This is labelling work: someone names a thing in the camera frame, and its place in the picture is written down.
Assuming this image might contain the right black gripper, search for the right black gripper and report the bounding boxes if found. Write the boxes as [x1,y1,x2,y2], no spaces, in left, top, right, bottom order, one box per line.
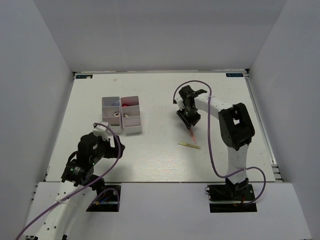
[177,105,201,130]

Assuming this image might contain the orange pink pencil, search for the orange pink pencil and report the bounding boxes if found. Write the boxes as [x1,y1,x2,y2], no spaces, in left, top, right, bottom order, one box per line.
[189,129,197,144]

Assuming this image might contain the yellow stick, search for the yellow stick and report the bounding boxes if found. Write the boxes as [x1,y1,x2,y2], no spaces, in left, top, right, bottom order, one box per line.
[177,142,201,150]

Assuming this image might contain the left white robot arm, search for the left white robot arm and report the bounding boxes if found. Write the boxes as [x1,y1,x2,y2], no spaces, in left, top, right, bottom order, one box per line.
[17,130,125,240]

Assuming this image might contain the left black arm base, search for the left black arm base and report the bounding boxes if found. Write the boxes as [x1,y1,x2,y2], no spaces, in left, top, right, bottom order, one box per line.
[86,184,122,213]

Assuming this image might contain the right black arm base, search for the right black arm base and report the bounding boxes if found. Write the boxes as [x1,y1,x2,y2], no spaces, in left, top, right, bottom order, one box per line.
[204,184,258,213]

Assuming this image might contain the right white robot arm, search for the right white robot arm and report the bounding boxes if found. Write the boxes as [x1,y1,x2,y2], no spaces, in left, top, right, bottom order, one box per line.
[173,85,255,200]

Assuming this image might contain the right white organizer bin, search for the right white organizer bin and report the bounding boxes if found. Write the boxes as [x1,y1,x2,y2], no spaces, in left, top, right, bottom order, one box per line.
[120,96,143,135]

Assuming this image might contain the white organizer bin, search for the white organizer bin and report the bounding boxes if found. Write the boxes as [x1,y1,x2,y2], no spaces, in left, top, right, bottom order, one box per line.
[120,96,143,135]
[101,96,123,134]

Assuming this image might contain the left white organizer bin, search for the left white organizer bin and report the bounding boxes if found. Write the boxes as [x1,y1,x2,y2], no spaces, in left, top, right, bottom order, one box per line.
[101,96,123,134]

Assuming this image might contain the right blue table label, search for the right blue table label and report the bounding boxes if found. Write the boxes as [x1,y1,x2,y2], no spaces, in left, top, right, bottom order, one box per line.
[225,72,244,78]

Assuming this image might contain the blue table label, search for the blue table label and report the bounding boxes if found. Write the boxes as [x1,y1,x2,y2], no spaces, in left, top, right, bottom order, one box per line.
[75,74,93,79]
[225,72,244,78]

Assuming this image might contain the left blue table label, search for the left blue table label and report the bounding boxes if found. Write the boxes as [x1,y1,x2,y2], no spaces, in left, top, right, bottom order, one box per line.
[75,74,93,79]

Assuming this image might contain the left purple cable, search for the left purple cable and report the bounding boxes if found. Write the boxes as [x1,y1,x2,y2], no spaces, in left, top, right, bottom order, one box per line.
[14,122,126,240]

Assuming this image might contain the purple cable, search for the purple cable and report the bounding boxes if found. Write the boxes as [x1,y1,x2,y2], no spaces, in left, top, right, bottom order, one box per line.
[171,79,266,206]
[14,122,126,240]

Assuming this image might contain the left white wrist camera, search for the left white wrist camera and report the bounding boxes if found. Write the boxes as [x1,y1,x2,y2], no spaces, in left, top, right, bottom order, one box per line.
[92,121,109,141]

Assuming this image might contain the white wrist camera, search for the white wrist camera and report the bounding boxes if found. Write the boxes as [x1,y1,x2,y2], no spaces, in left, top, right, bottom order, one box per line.
[172,97,185,110]
[92,121,109,141]

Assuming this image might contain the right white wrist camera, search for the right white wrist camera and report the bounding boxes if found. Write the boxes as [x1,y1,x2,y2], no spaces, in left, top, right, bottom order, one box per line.
[172,97,185,110]

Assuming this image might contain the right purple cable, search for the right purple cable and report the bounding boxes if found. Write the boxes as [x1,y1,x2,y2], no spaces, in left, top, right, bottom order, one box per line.
[171,79,266,206]

